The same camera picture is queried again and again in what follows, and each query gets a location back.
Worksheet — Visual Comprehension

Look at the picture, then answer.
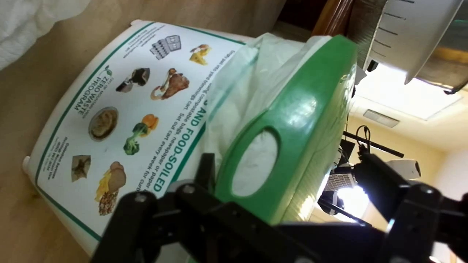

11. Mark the white compost bin with label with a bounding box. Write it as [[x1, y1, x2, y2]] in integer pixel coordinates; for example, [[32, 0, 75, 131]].
[[22, 18, 255, 259]]

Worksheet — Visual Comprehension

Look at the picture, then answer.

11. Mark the grey striped kitchen towel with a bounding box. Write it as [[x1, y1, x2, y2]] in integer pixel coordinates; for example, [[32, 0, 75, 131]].
[[351, 0, 468, 95]]

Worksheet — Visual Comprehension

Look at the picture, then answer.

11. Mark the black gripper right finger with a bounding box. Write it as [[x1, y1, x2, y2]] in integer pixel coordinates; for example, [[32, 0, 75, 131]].
[[357, 152, 468, 263]]

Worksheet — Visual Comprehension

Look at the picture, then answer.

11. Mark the crumpled white tissue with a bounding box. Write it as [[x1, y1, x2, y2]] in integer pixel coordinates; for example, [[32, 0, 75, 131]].
[[0, 0, 92, 72]]

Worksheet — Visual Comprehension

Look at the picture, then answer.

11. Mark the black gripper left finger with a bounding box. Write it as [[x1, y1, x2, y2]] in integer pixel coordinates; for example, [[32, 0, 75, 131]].
[[91, 152, 294, 263]]

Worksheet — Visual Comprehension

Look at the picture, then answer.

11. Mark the green plastic bin lid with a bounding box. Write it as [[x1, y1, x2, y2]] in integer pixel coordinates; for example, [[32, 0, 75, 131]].
[[214, 34, 358, 226]]

